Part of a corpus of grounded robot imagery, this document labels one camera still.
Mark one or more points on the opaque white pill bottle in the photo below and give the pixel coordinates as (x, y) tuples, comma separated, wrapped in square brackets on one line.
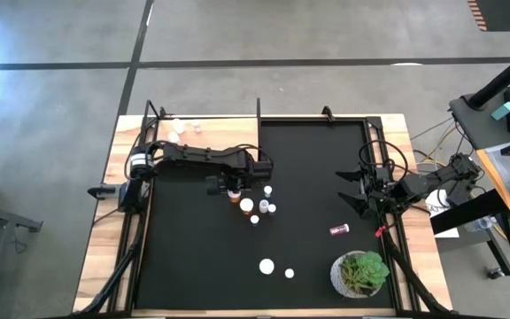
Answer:
[(263, 206)]

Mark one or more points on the orange pill bottle white cap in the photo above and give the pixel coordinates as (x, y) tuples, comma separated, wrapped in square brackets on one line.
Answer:
[(234, 197)]

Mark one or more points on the dark striped floor rug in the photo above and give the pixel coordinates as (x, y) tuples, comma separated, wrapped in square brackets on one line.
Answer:
[(503, 15)]

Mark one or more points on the black table clamp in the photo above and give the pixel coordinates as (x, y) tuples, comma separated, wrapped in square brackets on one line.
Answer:
[(102, 191)]

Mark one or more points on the wooden desk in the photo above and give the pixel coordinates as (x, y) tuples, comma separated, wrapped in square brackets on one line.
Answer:
[(490, 177)]

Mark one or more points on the succulent in white pot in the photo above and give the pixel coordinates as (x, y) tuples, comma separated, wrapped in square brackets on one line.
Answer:
[(361, 272)]

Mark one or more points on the light blue pill bottle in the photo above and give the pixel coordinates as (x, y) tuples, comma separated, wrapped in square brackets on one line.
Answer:
[(268, 190)]

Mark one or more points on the white paper sheet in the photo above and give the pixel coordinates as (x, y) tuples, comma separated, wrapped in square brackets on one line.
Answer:
[(435, 208)]

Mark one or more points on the small white-capped pill bottle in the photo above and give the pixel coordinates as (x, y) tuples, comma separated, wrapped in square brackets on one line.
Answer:
[(254, 219)]

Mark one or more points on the pink translucent pill bottle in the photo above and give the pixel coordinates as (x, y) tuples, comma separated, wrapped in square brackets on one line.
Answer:
[(339, 229), (289, 273)]

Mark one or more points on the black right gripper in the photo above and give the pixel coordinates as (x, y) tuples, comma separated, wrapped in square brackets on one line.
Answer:
[(379, 195)]

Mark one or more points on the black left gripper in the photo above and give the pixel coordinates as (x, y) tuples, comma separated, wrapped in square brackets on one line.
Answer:
[(250, 170)]

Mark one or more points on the clear water bottle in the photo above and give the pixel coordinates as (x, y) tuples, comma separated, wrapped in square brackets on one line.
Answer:
[(481, 223)]

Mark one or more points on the black metal rig frame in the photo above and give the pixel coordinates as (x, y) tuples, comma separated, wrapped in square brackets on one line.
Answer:
[(259, 133)]

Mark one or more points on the translucent white pill bottle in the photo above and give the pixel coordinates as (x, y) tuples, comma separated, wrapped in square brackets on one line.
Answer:
[(177, 126)]

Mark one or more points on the black desk leg frame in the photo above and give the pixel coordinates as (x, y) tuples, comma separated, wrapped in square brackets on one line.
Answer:
[(463, 212)]

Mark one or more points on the grey side desk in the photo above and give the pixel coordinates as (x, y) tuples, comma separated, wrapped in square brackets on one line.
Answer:
[(481, 122)]

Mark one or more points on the black round pole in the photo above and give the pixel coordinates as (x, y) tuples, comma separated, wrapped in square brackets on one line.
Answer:
[(503, 77)]

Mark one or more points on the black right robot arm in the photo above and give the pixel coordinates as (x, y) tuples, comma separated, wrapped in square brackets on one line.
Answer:
[(427, 181)]

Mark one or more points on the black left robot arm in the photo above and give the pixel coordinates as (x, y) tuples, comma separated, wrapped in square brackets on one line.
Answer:
[(193, 155)]

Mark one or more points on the light wooden shelf board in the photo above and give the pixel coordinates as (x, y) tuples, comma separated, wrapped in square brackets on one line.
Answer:
[(219, 133)]

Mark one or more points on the teal block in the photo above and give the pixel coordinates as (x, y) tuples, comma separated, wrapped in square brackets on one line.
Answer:
[(503, 111)]

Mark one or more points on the small red clip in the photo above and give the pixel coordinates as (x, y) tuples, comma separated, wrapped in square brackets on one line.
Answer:
[(380, 231)]

